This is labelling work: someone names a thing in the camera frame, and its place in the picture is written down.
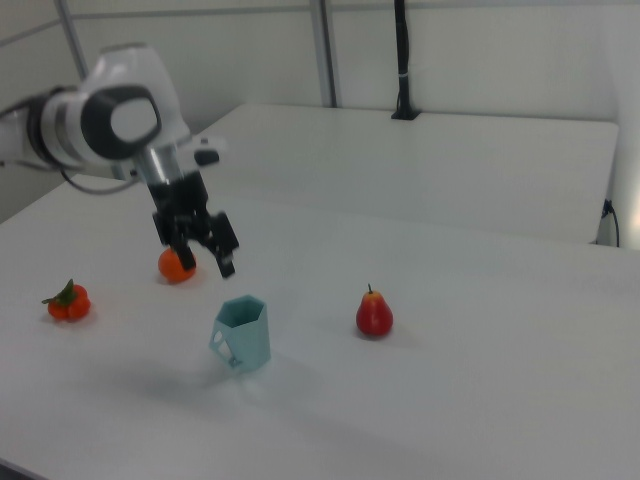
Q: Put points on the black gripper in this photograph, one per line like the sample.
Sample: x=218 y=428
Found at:
x=180 y=200

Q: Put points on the teal hexagonal mug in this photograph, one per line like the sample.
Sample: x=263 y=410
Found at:
x=247 y=340

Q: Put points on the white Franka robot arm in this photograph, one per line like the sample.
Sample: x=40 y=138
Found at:
x=130 y=75

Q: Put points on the orange fruit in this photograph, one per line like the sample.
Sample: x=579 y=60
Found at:
x=170 y=270

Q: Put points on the red bell pepper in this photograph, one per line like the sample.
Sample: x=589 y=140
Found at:
x=70 y=306

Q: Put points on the red pear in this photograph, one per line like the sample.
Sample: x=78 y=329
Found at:
x=374 y=315

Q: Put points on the black pole with base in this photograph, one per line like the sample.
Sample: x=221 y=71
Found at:
x=402 y=50

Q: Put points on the vertical aluminium frame post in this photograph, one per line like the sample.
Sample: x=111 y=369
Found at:
x=325 y=50

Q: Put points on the slanted aluminium frame post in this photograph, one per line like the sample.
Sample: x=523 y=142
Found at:
x=72 y=35

